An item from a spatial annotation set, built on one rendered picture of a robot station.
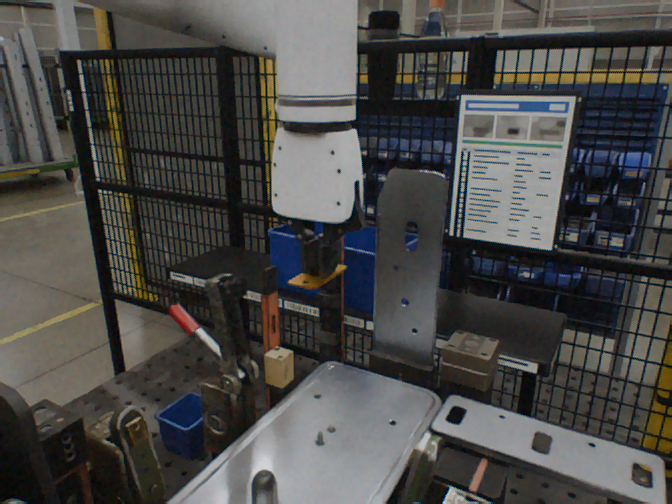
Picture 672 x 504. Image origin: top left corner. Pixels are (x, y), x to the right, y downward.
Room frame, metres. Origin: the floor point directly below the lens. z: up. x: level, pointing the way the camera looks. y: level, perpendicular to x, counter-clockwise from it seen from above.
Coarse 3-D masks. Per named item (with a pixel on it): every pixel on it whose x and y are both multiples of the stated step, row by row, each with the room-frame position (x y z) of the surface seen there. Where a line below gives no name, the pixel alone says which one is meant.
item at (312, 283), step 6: (312, 270) 0.57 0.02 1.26; (318, 270) 0.57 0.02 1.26; (336, 270) 0.59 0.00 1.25; (342, 270) 0.59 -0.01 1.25; (300, 276) 0.57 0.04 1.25; (306, 276) 0.57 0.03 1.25; (312, 276) 0.57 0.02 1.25; (318, 276) 0.57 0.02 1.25; (330, 276) 0.57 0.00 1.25; (288, 282) 0.55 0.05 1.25; (294, 282) 0.55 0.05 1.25; (300, 282) 0.55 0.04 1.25; (312, 282) 0.55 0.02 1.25; (318, 282) 0.55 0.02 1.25; (324, 282) 0.55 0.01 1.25; (306, 288) 0.54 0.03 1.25; (312, 288) 0.53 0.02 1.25
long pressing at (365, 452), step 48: (336, 384) 0.72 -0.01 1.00; (384, 384) 0.72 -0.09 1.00; (288, 432) 0.60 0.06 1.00; (336, 432) 0.60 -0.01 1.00; (384, 432) 0.60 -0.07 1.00; (192, 480) 0.51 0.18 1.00; (240, 480) 0.51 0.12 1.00; (288, 480) 0.51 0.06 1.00; (336, 480) 0.51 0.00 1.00; (384, 480) 0.51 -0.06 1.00
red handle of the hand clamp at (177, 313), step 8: (176, 312) 0.70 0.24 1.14; (184, 312) 0.70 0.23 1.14; (176, 320) 0.69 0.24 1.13; (184, 320) 0.69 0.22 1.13; (192, 320) 0.69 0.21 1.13; (184, 328) 0.69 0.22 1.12; (192, 328) 0.68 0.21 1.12; (200, 328) 0.69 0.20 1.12; (192, 336) 0.68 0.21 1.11; (200, 336) 0.68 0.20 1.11; (208, 336) 0.68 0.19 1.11; (200, 344) 0.67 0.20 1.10; (208, 344) 0.67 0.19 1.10; (216, 344) 0.67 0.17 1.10; (208, 352) 0.67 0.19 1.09; (216, 352) 0.66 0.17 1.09; (216, 360) 0.66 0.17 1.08; (240, 368) 0.65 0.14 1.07; (240, 376) 0.64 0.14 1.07
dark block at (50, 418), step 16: (48, 400) 0.51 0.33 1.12; (48, 416) 0.48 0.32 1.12; (64, 416) 0.48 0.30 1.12; (80, 416) 0.48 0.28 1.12; (48, 432) 0.45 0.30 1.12; (64, 432) 0.46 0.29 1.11; (80, 432) 0.48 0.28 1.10; (48, 448) 0.44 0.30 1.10; (64, 448) 0.46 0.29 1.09; (80, 448) 0.47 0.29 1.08; (48, 464) 0.44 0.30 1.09; (64, 464) 0.45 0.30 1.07; (80, 464) 0.47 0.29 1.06; (64, 480) 0.46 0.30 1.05; (80, 480) 0.47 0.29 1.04; (64, 496) 0.45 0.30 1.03; (80, 496) 0.47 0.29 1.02
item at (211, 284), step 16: (208, 288) 0.65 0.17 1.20; (224, 288) 0.65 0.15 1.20; (240, 288) 0.64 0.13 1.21; (224, 304) 0.64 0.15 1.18; (224, 320) 0.64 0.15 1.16; (240, 320) 0.66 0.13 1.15; (224, 336) 0.64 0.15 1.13; (240, 336) 0.66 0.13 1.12; (224, 352) 0.64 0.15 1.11; (240, 352) 0.66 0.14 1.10; (224, 368) 0.64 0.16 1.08; (240, 384) 0.63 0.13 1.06
